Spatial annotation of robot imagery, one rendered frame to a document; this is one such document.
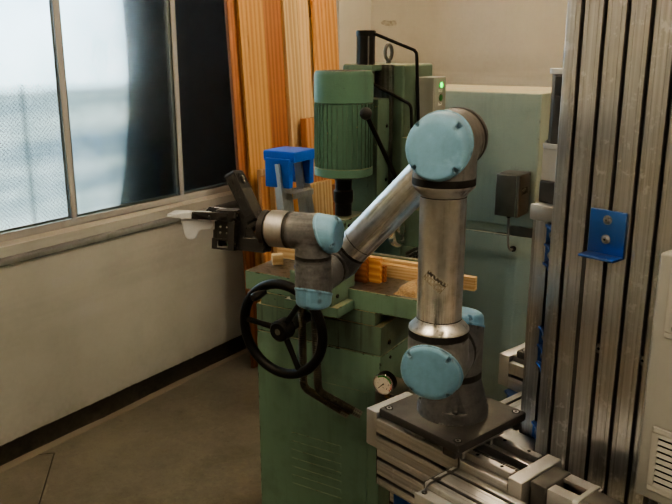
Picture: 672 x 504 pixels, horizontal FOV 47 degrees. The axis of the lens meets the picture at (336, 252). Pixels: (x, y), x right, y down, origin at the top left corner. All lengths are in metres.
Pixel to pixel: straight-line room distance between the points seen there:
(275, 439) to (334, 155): 0.94
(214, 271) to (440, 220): 2.59
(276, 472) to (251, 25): 2.09
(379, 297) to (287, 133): 1.97
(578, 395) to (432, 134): 0.63
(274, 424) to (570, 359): 1.19
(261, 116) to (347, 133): 1.59
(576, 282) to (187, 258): 2.45
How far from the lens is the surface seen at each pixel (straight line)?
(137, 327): 3.59
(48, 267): 3.23
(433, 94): 2.50
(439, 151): 1.35
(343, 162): 2.27
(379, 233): 1.59
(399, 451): 1.78
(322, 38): 4.26
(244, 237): 1.60
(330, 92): 2.25
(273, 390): 2.51
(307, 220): 1.52
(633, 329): 1.56
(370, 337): 2.24
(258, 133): 3.79
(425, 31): 4.75
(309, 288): 1.54
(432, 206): 1.40
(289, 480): 2.62
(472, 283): 2.23
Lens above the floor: 1.57
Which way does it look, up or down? 15 degrees down
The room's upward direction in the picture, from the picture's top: straight up
